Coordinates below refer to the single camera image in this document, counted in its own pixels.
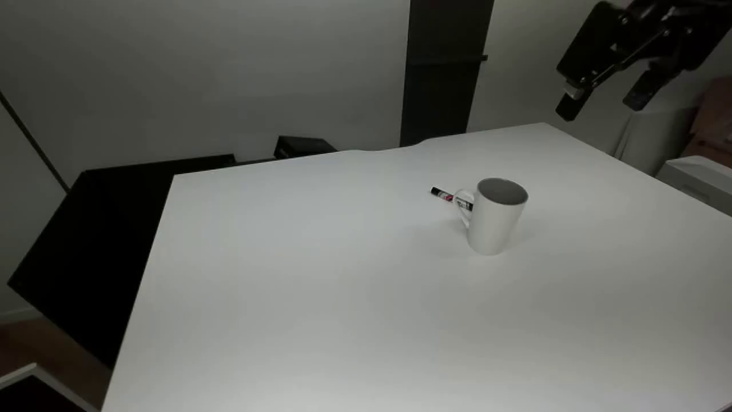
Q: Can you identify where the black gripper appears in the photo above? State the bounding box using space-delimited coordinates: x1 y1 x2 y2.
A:
555 0 732 122

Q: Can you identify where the black marker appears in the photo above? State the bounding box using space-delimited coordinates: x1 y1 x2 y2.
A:
430 185 472 210

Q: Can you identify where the white ceramic mug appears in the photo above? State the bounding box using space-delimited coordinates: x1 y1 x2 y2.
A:
455 178 527 257

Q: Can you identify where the white box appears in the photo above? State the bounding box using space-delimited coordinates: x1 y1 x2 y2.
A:
655 155 732 216

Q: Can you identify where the small black box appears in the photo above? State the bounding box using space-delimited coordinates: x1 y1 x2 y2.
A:
273 134 333 158

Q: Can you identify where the black side table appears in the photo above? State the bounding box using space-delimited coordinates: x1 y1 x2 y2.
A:
8 153 236 369

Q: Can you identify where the black vertical wall panel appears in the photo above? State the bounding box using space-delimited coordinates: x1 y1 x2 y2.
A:
399 0 494 146

